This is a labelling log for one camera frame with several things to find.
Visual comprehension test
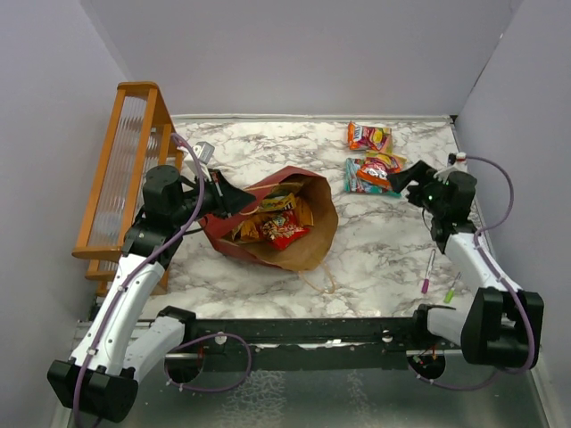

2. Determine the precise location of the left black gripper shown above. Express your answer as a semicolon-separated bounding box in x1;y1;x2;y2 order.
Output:
172;168;256;226

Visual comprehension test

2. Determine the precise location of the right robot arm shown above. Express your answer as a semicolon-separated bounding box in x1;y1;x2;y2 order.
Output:
387;159;544;373

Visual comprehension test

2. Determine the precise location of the orange white snack packet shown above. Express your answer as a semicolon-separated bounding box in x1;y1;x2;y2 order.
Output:
356;151;407;191

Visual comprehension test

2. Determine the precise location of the red snack packet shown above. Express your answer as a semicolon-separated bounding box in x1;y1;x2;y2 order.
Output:
261;210;310;251

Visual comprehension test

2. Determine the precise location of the orange crumpled chips bag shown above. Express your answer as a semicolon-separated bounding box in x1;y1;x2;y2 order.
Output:
231;213;271;243

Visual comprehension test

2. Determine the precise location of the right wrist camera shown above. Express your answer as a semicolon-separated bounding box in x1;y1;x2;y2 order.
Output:
434;152;468;183

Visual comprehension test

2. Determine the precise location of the red brown paper bag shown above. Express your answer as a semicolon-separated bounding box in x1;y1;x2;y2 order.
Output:
200;166;338;275

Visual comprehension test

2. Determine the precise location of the wooden rack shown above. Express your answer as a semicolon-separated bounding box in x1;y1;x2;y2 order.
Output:
72;81;184;297

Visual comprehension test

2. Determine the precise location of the colourful Fox's fruits bag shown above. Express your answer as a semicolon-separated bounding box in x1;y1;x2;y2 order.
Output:
347;121;393;153

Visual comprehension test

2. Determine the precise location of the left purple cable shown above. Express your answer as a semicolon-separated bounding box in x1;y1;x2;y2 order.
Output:
71;132;253;428

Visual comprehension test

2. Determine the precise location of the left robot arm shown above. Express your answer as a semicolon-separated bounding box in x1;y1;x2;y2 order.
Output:
47;165;256;424

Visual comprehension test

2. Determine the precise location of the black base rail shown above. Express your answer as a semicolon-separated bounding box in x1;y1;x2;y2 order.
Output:
146;307;465;374

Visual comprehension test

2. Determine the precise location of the green marker pen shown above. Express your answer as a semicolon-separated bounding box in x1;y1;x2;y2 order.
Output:
443;272;461;304

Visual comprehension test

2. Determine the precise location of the pink marker pen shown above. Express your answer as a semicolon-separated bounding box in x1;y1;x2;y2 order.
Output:
421;249;436;294

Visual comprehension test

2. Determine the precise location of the yellow M&M's bag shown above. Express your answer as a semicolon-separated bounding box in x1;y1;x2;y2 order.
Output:
258;193;296;212

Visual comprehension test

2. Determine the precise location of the green Fox's candy bag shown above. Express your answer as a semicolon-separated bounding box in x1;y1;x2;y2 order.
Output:
343;158;401;198

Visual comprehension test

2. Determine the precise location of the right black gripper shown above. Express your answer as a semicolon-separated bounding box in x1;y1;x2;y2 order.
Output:
387;160;447;217

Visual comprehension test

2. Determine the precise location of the gold crispy snack bag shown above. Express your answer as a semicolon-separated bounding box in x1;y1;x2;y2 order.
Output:
265;177;307;199

